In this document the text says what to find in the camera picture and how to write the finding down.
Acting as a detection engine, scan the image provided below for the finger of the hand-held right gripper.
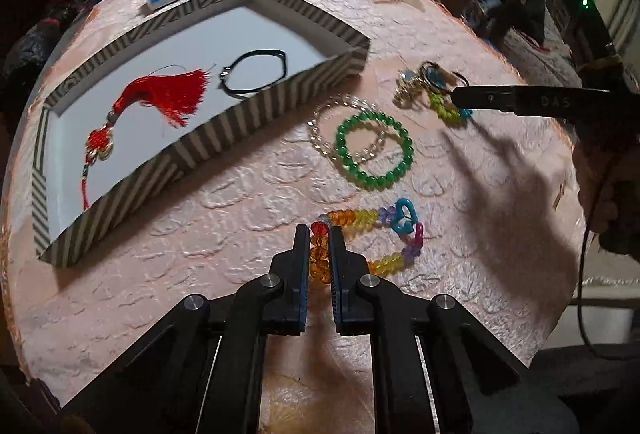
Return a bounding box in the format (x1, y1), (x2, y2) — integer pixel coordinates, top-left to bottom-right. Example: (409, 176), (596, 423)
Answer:
(450, 84), (591, 117)

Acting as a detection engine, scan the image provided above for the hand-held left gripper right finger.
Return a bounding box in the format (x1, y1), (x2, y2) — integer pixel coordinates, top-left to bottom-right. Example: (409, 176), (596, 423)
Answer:
(327, 225), (581, 434)

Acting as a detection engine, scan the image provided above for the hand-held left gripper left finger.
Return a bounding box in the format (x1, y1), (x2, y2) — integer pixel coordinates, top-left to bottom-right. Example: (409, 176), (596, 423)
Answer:
(60, 224), (311, 434)

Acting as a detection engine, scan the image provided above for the keychain with green beads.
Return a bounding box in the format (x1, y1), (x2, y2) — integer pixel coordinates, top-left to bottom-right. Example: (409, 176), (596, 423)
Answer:
(392, 61), (473, 127)

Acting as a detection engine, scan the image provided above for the multicolour bead bracelet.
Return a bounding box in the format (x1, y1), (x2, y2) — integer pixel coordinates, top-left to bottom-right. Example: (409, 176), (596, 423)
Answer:
(310, 198), (426, 285)

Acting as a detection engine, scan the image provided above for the green bead bracelet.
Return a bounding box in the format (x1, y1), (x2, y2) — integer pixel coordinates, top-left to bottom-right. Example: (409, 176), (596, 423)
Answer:
(334, 110), (415, 191)

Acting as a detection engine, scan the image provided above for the clear bead bracelet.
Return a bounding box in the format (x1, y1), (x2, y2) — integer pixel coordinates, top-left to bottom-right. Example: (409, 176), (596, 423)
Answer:
(307, 95), (396, 165)

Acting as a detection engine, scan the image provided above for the striped cardboard box tray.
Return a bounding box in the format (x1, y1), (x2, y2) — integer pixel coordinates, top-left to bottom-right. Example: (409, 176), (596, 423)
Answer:
(31, 0), (371, 269)

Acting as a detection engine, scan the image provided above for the person's right hand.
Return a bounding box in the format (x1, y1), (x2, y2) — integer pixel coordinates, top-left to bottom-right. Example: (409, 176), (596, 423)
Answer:
(571, 134), (640, 259)

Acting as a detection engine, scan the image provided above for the red tassel knot ornament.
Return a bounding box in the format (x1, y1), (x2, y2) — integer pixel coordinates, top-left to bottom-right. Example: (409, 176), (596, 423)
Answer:
(80, 68), (211, 210)

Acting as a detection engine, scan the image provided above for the black plastic bag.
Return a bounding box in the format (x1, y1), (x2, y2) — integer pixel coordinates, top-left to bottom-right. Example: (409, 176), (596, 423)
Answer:
(0, 14), (68, 82)

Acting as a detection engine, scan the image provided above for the black cord bracelet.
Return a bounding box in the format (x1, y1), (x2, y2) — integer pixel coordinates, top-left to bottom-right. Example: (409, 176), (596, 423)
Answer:
(219, 49), (289, 96)

